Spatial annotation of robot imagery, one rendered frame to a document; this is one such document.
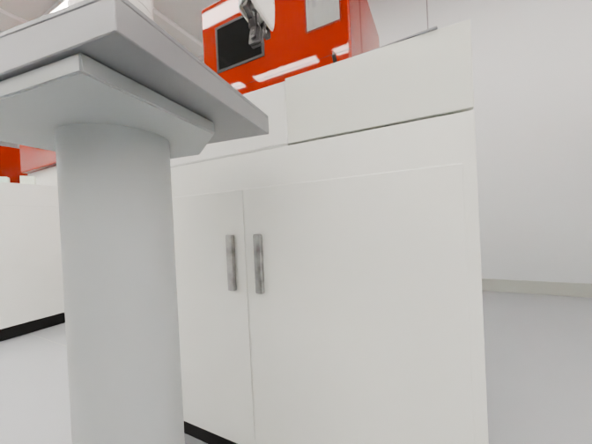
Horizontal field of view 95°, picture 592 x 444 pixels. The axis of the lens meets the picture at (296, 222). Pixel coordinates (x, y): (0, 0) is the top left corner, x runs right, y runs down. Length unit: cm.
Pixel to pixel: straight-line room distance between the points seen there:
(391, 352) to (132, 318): 45
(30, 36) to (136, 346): 39
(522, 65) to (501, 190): 95
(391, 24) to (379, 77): 258
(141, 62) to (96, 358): 39
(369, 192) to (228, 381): 59
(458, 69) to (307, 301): 51
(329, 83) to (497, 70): 236
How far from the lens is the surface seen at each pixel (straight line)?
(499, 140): 274
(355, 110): 59
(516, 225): 271
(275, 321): 67
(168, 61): 36
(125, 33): 33
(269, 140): 66
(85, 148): 50
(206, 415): 94
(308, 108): 63
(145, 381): 53
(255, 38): 82
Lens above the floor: 65
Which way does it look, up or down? level
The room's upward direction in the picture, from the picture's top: 3 degrees counter-clockwise
